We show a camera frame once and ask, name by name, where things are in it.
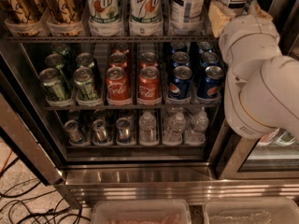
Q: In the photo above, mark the front left Pepsi can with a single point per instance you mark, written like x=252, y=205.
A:
x=180, y=82

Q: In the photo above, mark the open fridge door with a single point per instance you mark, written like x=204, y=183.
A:
x=31, y=130

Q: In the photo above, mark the clear plastic bin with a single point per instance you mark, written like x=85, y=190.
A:
x=252, y=211
x=141, y=212

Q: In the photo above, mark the middle left Coca-Cola can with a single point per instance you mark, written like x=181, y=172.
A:
x=118, y=60

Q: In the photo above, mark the left water bottle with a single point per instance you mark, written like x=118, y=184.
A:
x=147, y=129

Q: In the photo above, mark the green can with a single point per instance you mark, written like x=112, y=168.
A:
x=57, y=61
x=86, y=84
x=87, y=60
x=54, y=85

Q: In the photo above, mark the left gold tall can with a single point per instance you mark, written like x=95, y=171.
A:
x=22, y=11

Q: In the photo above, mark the left clear plastic bin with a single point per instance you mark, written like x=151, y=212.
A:
x=141, y=212

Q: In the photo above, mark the middle left green can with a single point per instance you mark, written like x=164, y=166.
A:
x=57, y=61

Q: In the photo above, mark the silver blue can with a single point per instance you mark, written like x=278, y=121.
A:
x=75, y=134
x=100, y=130
x=123, y=130

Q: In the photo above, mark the middle left Pepsi can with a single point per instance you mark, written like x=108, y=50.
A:
x=179, y=58

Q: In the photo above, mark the middle wire shelf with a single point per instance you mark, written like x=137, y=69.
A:
x=162, y=106

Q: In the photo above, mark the front left green can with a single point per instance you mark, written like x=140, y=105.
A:
x=54, y=85

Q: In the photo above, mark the pepsi can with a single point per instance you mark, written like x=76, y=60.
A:
x=180, y=82
x=179, y=58
x=209, y=59
x=211, y=82

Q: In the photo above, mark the middle water bottle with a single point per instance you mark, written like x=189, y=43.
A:
x=174, y=128

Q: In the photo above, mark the water bottle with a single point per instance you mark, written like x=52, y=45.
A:
x=147, y=129
x=195, y=133
x=174, y=128

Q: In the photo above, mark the right clear plastic bin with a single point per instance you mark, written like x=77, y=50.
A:
x=252, y=211

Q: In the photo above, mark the front right Coca-Cola can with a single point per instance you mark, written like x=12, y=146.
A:
x=149, y=83

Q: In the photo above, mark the left 7up bottle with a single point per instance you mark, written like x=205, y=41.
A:
x=104, y=11

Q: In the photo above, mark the gold tall can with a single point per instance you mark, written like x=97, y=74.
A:
x=22, y=11
x=64, y=11

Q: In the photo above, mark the right 7up bottle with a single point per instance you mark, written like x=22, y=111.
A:
x=145, y=11

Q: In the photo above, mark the middle right Coca-Cola can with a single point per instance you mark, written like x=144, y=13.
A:
x=148, y=59

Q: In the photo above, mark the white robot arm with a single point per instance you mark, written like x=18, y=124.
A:
x=261, y=90

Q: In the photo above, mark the right water bottle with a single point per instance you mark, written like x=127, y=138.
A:
x=195, y=133

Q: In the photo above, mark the left silver blue can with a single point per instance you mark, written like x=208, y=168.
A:
x=75, y=134

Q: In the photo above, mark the wire shelf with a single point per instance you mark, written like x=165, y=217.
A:
x=107, y=39
x=162, y=106

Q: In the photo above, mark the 7up bottle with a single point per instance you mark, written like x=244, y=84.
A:
x=145, y=11
x=104, y=11

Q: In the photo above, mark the front right Pepsi can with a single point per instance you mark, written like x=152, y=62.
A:
x=211, y=82

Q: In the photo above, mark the front left Coca-Cola can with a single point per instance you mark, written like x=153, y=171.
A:
x=117, y=84

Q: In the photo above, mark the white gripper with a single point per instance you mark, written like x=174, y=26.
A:
x=246, y=32

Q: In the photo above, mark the coca-cola can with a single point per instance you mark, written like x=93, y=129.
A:
x=117, y=84
x=149, y=83
x=118, y=60
x=148, y=59

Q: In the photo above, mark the top wire shelf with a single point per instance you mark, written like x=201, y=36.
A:
x=107, y=39

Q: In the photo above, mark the middle right Pepsi can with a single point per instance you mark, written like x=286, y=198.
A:
x=209, y=59

